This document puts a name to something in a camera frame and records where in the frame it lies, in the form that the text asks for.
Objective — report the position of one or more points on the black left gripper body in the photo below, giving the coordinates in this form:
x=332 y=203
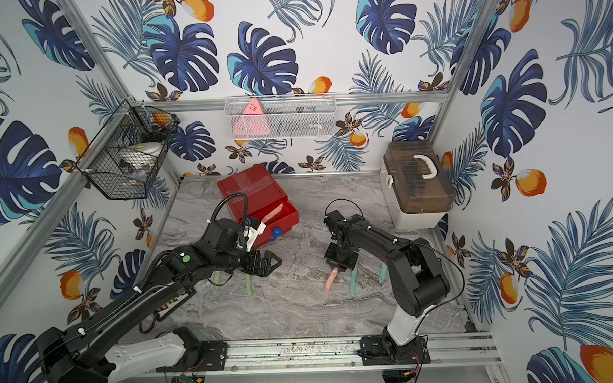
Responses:
x=258 y=261

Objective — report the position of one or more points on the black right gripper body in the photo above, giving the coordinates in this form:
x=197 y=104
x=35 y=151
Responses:
x=341 y=258

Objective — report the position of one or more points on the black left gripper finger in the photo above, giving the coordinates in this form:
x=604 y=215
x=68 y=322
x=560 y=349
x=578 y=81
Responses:
x=264 y=268
x=270 y=260

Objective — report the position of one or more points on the teal fruit knife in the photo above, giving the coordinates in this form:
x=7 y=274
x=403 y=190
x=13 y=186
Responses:
x=353 y=282
x=383 y=274

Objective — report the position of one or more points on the pink fruit knife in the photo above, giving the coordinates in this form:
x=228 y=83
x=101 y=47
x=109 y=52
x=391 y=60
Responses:
x=331 y=279
x=273 y=213

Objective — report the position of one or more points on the red three-drawer box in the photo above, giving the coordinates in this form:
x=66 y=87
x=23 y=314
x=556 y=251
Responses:
x=264 y=194

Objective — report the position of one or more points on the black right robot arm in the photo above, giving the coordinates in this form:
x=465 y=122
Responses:
x=417 y=277

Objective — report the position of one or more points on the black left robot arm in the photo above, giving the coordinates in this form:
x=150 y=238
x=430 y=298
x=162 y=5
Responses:
x=78 y=353

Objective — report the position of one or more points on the green fruit knife right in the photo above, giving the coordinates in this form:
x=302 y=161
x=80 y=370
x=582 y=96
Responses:
x=249 y=289

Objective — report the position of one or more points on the left yellow connector board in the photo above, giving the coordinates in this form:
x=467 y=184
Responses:
x=162 y=312

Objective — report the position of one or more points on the brown lidded storage box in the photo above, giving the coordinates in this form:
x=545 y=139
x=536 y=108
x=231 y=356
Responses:
x=418 y=192

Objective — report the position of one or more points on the white object in basket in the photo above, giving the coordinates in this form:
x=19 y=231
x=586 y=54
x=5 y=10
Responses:
x=139 y=157

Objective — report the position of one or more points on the pink triangle object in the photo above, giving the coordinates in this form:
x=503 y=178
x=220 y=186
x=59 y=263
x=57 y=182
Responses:
x=252 y=123

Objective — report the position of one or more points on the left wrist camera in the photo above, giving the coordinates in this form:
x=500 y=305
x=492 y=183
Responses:
x=253 y=229

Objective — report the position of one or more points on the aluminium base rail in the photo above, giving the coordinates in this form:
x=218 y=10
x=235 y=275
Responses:
x=349 y=354

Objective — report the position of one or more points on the black wire basket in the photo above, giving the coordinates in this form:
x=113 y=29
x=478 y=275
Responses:
x=127 y=125

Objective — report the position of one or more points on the clear mesh wall shelf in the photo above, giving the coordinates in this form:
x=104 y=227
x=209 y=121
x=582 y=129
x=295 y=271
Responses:
x=291 y=116

